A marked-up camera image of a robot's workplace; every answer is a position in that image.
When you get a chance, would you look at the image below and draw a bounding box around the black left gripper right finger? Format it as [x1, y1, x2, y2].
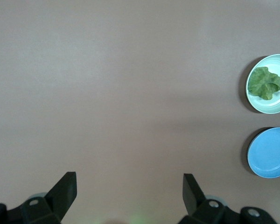
[179, 173, 227, 224]

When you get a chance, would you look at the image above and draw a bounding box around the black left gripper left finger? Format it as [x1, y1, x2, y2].
[21, 172, 77, 224]

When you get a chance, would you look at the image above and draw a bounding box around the green lettuce leaf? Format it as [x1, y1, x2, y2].
[247, 66, 280, 101]

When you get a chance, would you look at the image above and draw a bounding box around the blue plate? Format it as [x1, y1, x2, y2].
[247, 127, 280, 179]

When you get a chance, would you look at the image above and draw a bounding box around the light green plate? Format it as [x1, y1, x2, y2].
[245, 54, 280, 114]

